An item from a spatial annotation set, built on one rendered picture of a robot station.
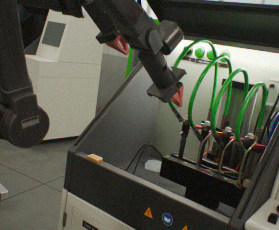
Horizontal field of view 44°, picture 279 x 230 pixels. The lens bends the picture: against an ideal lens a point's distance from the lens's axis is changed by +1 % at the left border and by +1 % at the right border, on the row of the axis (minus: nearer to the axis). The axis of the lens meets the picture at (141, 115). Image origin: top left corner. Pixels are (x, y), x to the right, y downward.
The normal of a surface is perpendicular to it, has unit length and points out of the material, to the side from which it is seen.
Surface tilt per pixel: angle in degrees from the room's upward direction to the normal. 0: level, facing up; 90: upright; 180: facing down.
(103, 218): 90
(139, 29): 97
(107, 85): 90
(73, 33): 90
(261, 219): 0
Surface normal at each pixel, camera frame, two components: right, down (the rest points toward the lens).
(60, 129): 0.70, 0.26
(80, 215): -0.59, 0.10
